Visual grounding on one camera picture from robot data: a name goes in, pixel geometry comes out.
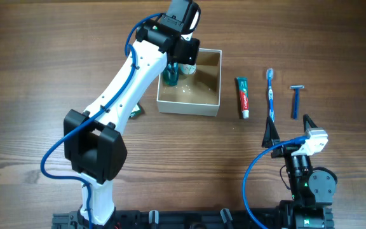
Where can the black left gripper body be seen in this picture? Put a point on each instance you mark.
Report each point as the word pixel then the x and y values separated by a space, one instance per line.
pixel 190 51

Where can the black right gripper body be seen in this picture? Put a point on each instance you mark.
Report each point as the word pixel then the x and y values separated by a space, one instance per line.
pixel 292 163

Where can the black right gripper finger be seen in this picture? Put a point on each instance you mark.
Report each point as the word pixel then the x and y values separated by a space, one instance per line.
pixel 308 123
pixel 271 136

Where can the white floral lotion tube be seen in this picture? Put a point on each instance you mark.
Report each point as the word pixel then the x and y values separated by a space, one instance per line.
pixel 187 69

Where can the teal mouthwash bottle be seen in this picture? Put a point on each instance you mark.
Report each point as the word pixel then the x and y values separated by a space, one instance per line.
pixel 171 74

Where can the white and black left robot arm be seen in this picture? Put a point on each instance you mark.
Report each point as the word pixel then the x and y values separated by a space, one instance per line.
pixel 93 141

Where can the blue disposable razor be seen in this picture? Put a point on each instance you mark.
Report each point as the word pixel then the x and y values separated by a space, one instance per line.
pixel 296 89

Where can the white cardboard box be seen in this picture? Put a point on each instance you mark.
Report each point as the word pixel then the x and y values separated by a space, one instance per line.
pixel 197 93

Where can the blue toothbrush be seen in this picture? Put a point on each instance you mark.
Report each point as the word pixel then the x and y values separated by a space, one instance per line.
pixel 269 77

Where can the colgate toothpaste tube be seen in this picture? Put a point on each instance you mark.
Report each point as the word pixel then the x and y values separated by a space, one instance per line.
pixel 243 93

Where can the green white soap packet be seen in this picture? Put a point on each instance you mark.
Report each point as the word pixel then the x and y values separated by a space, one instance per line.
pixel 136 112

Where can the black mounting rail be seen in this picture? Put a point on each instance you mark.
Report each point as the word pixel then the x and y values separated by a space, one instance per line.
pixel 170 220

